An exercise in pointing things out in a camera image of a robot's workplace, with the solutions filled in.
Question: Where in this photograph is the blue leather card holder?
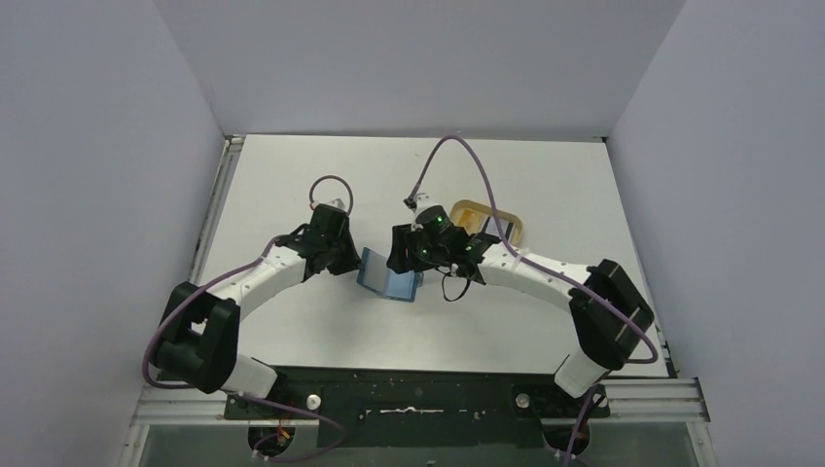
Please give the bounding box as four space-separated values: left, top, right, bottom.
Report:
356 247 423 303

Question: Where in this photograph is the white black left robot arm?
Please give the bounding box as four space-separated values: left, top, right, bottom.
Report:
142 204 361 398

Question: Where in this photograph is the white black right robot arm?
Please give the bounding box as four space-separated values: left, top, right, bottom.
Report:
387 205 654 397

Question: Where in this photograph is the card in beige tray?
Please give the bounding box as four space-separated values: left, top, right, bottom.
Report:
485 217 520 245

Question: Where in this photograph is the beige oval plastic tray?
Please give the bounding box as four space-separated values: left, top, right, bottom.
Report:
449 199 523 246

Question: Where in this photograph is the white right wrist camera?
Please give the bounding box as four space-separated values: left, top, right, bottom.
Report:
403 192 433 218

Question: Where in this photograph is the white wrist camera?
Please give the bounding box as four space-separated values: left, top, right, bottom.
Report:
324 198 346 212
403 192 433 218

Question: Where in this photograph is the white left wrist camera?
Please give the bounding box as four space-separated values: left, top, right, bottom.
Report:
324 198 346 212

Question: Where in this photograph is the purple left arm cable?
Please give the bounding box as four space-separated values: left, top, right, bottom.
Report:
141 175 356 464

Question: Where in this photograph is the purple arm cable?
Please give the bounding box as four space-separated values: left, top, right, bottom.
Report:
141 175 356 464
404 135 660 467

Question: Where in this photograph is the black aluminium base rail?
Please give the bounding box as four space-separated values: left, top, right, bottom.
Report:
133 367 709 448

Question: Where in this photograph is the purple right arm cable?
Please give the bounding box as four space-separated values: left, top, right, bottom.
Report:
404 135 660 467

